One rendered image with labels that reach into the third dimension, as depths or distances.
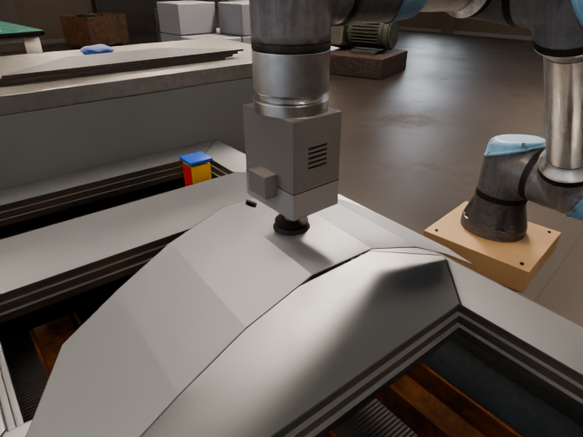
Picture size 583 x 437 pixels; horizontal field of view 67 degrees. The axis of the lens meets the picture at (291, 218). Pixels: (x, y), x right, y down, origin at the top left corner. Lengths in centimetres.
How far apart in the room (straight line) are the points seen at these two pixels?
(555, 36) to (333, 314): 52
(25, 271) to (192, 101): 68
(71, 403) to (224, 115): 101
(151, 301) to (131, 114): 80
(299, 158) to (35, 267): 55
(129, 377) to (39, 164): 82
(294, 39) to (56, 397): 42
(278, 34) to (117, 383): 36
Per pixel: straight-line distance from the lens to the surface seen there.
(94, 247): 86
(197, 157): 111
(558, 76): 86
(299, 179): 43
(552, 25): 79
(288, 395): 55
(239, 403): 54
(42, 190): 114
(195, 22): 401
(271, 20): 41
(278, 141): 43
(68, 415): 52
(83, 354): 54
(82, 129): 122
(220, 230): 53
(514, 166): 107
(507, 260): 107
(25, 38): 570
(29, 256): 88
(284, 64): 41
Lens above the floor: 128
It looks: 29 degrees down
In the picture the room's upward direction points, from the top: straight up
